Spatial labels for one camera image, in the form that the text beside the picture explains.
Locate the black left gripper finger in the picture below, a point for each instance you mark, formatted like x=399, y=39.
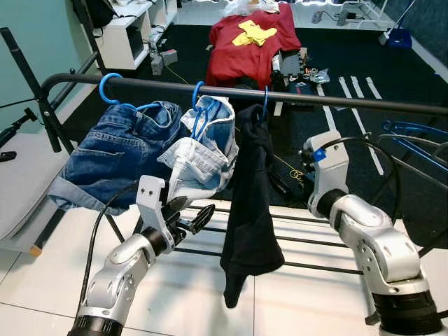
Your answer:
x=201, y=218
x=176, y=206

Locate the small black box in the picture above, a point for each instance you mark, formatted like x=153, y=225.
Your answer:
x=301, y=88

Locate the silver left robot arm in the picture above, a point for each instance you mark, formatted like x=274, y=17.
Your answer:
x=115, y=280

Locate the black tripod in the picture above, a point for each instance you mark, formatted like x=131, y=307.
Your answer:
x=21, y=122

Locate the light blue denim shorts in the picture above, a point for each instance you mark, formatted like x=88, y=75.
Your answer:
x=199, y=164

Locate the grey padded bench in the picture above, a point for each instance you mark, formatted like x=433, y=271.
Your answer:
x=24, y=182

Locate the white shelf unit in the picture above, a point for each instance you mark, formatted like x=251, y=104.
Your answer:
x=126, y=42

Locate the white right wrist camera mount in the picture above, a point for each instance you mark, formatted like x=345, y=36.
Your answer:
x=329, y=168

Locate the long white floor tape strip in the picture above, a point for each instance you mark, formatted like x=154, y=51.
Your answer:
x=329, y=119
x=367, y=143

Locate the grey power brick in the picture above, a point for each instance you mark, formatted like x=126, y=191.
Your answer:
x=168, y=57

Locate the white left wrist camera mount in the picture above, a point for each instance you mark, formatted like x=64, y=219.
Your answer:
x=150, y=196

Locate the dark blue denim shorts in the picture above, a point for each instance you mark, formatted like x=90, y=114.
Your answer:
x=112, y=154

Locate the plain black garment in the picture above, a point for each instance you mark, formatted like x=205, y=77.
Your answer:
x=252, y=210

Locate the white crumpled plastic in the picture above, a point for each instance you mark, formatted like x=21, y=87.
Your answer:
x=245, y=7

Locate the red shirt with yellow star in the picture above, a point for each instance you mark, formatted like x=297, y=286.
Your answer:
x=238, y=59

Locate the black bag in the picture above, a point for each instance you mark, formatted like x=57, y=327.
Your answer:
x=98, y=10

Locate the blue plastic clothes hanger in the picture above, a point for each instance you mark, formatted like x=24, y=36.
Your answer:
x=195, y=94
x=103, y=87
x=265, y=98

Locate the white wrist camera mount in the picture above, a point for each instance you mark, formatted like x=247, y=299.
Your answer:
x=329, y=168
x=150, y=196

